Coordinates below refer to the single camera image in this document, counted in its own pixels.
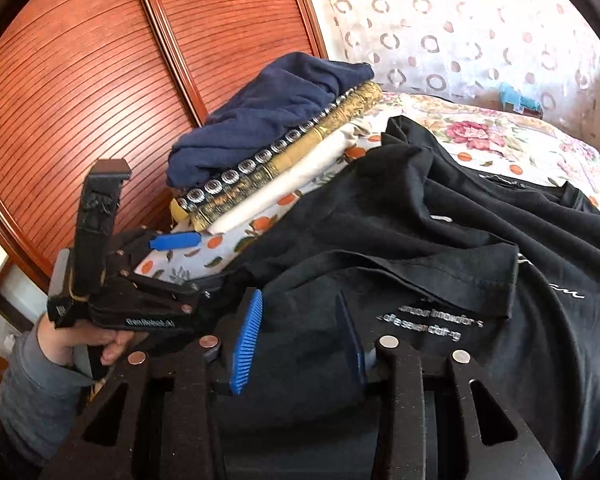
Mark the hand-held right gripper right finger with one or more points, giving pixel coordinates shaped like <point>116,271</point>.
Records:
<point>354,347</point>

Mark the yellow cloth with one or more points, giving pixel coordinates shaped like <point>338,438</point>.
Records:
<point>178,212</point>

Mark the black t-shirt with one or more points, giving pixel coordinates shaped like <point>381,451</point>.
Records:
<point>380,230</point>

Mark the orange-print bed sheet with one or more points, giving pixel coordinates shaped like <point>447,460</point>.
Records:
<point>530,150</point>

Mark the small teal object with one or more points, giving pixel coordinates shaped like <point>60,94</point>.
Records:
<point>517,97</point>

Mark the gold patterned folded cloth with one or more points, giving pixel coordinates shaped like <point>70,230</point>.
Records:
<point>360,97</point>

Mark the circle-patterned white curtain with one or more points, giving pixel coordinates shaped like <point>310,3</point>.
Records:
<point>430,20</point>

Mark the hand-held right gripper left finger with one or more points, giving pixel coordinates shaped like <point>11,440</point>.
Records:
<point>247,342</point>

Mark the navy folded garment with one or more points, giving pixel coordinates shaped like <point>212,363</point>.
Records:
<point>270,110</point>

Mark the person's left forearm grey sleeve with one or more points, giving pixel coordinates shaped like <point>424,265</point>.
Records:
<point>30,400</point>

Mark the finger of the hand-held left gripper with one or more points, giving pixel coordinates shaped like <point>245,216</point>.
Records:
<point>180,297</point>
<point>175,241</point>

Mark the cream folded cloth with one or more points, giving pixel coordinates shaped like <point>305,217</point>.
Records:
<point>305,175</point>

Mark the person's left hand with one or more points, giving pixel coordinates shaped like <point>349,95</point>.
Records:
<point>60,342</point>

